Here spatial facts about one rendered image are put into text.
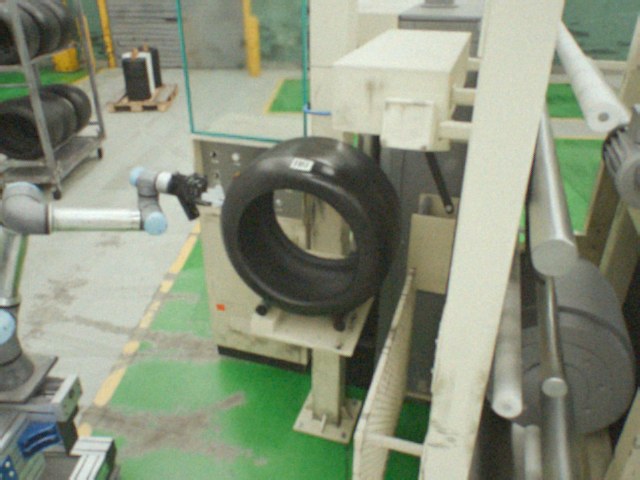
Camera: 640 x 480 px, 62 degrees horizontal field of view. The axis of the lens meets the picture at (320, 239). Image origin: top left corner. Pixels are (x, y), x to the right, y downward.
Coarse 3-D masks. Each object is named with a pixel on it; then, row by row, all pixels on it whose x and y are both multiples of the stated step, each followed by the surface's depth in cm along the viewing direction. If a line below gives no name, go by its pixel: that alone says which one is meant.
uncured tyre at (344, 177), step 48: (288, 144) 165; (336, 144) 165; (240, 192) 161; (336, 192) 151; (384, 192) 161; (240, 240) 186; (288, 240) 199; (384, 240) 156; (288, 288) 191; (336, 288) 191
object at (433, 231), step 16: (432, 208) 198; (416, 224) 182; (432, 224) 180; (448, 224) 179; (416, 240) 185; (432, 240) 183; (448, 240) 181; (416, 256) 188; (432, 256) 186; (448, 256) 184; (416, 272) 191; (432, 272) 189; (448, 272) 187; (416, 288) 194; (432, 288) 192
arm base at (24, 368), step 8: (16, 360) 174; (24, 360) 178; (0, 368) 171; (8, 368) 173; (16, 368) 174; (24, 368) 177; (32, 368) 180; (0, 376) 172; (8, 376) 173; (16, 376) 175; (24, 376) 176; (0, 384) 172; (8, 384) 173; (16, 384) 175
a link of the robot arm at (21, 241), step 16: (16, 192) 164; (32, 192) 168; (0, 208) 168; (0, 224) 168; (0, 240) 172; (16, 240) 171; (0, 256) 172; (16, 256) 173; (0, 272) 174; (16, 272) 176; (0, 288) 176; (16, 288) 179; (0, 304) 176; (16, 304) 180
